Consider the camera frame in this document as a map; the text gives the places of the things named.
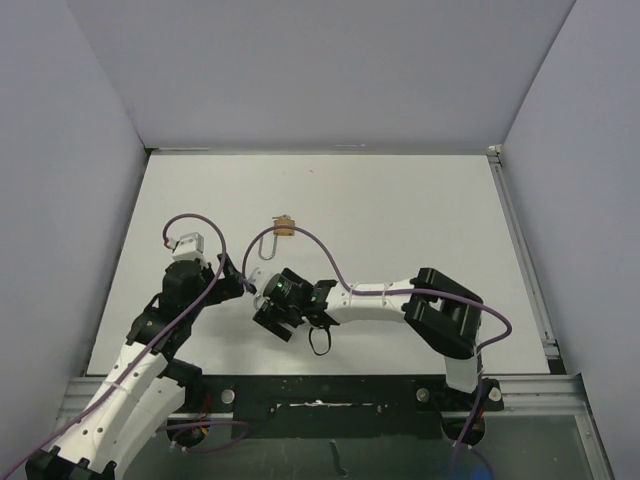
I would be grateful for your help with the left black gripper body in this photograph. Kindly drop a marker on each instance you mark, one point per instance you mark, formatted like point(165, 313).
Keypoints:
point(211, 299)

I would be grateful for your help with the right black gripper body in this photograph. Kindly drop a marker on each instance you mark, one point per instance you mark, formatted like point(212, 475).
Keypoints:
point(270, 314)

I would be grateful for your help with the brass padlock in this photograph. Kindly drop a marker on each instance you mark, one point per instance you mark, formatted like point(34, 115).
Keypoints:
point(283, 226)

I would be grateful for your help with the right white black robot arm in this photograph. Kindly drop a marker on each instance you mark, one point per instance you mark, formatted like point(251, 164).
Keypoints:
point(443, 313)

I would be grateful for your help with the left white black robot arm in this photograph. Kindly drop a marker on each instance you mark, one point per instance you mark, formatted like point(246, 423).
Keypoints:
point(146, 383)

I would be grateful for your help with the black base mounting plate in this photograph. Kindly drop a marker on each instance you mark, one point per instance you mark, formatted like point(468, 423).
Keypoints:
point(340, 406)

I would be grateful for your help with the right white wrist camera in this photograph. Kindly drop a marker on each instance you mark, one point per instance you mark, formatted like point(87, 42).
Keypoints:
point(259, 278)

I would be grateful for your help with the aluminium frame rail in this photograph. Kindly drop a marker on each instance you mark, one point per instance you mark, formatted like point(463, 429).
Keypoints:
point(558, 393)

